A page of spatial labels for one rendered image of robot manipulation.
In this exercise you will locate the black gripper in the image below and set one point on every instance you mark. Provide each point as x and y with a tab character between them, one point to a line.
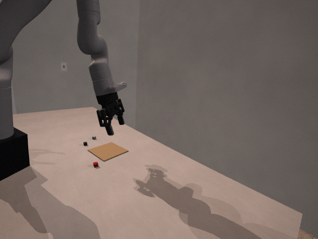
110	106

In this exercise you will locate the tan square mat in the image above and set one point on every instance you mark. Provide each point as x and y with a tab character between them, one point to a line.
107	151

